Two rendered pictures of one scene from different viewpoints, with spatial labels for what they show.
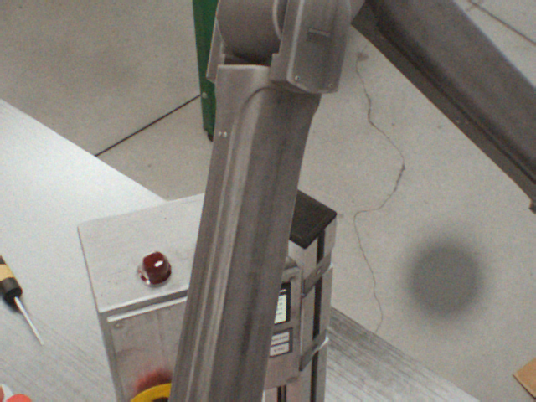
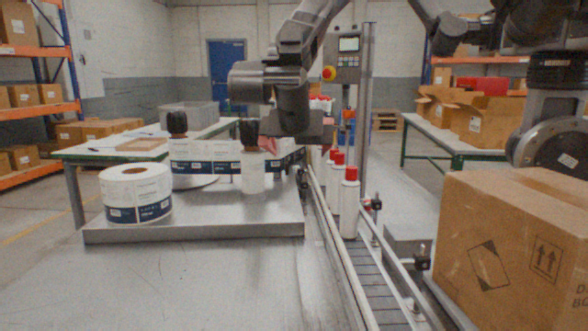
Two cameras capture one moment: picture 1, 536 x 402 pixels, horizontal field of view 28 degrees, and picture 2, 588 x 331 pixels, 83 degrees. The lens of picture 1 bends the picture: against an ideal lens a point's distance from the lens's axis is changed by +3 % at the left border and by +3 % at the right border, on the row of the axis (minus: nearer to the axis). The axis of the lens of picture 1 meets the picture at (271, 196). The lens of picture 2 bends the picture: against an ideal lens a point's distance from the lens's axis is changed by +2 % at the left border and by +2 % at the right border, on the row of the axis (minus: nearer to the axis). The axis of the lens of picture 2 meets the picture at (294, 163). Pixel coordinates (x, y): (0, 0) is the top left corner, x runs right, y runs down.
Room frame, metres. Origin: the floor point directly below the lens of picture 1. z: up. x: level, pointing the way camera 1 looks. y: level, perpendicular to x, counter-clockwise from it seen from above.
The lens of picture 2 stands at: (-0.53, -0.79, 1.33)
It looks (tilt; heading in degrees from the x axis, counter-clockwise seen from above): 16 degrees down; 48
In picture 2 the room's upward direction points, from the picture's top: straight up
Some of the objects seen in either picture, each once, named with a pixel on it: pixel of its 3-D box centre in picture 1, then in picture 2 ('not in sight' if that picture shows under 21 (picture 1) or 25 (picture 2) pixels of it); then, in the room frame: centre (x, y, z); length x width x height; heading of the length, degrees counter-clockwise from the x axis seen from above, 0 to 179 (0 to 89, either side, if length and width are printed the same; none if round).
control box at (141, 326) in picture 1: (198, 306); (346, 58); (0.51, 0.06, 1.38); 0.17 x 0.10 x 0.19; 107
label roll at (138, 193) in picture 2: not in sight; (138, 191); (-0.24, 0.30, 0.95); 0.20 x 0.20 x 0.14
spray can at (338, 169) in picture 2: not in sight; (338, 183); (0.24, -0.14, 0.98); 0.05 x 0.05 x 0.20
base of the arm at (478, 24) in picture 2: not in sight; (478, 31); (0.62, -0.36, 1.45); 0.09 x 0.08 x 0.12; 40
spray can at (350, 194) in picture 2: not in sight; (349, 202); (0.15, -0.27, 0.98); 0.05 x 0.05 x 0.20
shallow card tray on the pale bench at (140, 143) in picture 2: not in sight; (143, 143); (0.22, 1.71, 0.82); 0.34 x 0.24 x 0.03; 46
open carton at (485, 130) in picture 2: not in sight; (491, 120); (2.27, 0.08, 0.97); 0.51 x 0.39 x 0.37; 136
